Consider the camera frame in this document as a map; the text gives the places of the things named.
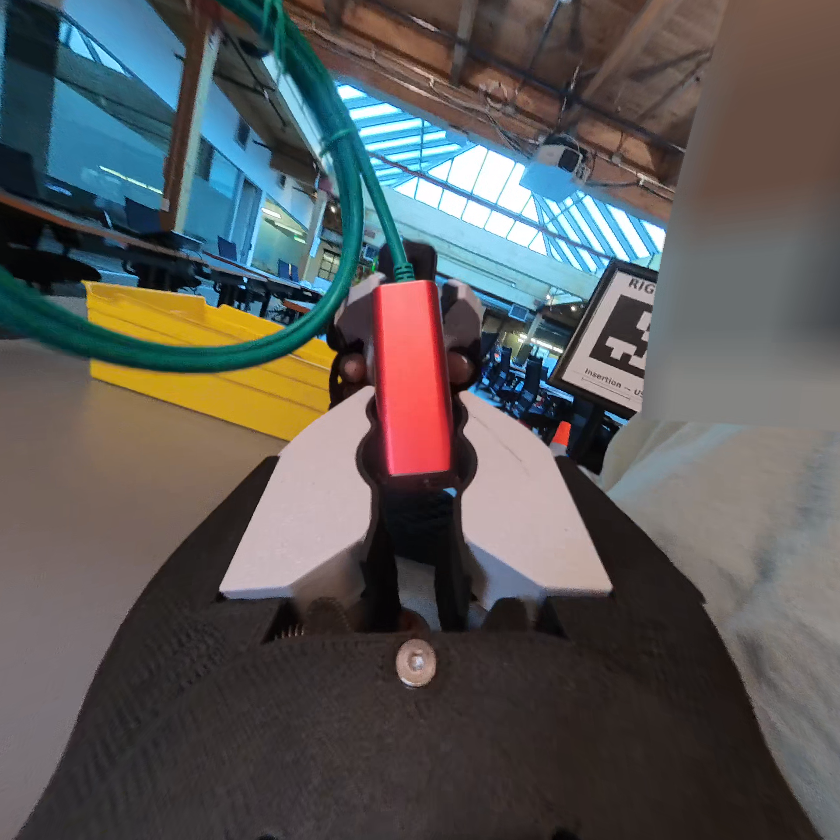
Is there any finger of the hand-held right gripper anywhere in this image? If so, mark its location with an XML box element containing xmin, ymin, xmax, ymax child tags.
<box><xmin>333</xmin><ymin>283</ymin><xmax>383</xmax><ymax>352</ymax></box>
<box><xmin>441</xmin><ymin>281</ymin><xmax>485</xmax><ymax>361</ymax></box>

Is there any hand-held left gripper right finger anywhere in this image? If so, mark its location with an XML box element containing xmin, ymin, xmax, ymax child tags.
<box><xmin>436</xmin><ymin>392</ymin><xmax>615</xmax><ymax>631</ymax></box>

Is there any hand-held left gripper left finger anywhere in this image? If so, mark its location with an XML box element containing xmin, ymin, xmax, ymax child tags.
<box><xmin>218</xmin><ymin>386</ymin><xmax>403</xmax><ymax>631</ymax></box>

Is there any red metal adapter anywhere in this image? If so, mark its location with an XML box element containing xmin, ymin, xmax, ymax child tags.
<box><xmin>371</xmin><ymin>280</ymin><xmax>458</xmax><ymax>490</ymax></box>

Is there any green network cable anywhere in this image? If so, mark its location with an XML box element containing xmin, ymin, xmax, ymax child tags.
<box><xmin>0</xmin><ymin>0</ymin><xmax>421</xmax><ymax>375</ymax></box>

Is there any grey desk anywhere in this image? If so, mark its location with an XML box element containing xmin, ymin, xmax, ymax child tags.
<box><xmin>0</xmin><ymin>338</ymin><xmax>614</xmax><ymax>840</ymax></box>

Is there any person's right hand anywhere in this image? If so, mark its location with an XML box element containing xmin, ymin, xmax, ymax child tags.
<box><xmin>341</xmin><ymin>353</ymin><xmax>475</xmax><ymax>385</ymax></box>

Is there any row of black office chairs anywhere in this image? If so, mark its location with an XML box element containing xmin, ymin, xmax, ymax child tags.
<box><xmin>481</xmin><ymin>331</ymin><xmax>572</xmax><ymax>427</ymax></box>

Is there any black framed white sign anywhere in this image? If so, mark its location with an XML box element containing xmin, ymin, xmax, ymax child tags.
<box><xmin>548</xmin><ymin>258</ymin><xmax>660</xmax><ymax>473</ymax></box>

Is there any white ceiling projector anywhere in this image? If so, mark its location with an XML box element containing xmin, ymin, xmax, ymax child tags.
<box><xmin>520</xmin><ymin>134</ymin><xmax>593</xmax><ymax>202</ymax></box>

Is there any large yellow bin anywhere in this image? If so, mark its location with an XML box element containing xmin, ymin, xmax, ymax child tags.
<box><xmin>82</xmin><ymin>280</ymin><xmax>340</xmax><ymax>442</ymax></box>

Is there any person's light sweater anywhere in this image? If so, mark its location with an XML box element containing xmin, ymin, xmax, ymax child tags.
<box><xmin>600</xmin><ymin>419</ymin><xmax>840</xmax><ymax>840</ymax></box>

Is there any wooden column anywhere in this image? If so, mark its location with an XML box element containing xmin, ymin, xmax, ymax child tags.
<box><xmin>161</xmin><ymin>13</ymin><xmax>223</xmax><ymax>232</ymax></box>

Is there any long wooden table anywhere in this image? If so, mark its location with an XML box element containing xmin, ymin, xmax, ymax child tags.
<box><xmin>0</xmin><ymin>189</ymin><xmax>211</xmax><ymax>290</ymax></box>

